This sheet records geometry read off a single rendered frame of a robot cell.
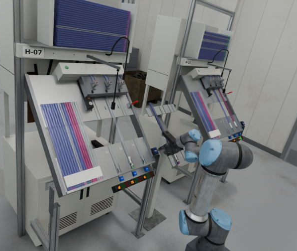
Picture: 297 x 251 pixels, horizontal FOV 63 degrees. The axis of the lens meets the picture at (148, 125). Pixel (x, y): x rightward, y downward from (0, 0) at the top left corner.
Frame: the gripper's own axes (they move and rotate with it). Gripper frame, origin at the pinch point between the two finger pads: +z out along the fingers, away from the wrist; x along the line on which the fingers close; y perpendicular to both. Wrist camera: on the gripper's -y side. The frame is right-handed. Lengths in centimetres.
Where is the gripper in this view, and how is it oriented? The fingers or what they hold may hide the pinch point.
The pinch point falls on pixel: (158, 149)
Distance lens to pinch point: 171.9
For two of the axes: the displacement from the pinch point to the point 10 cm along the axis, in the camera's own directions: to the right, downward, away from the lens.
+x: 7.0, -1.4, 7.0
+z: -6.1, 3.9, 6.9
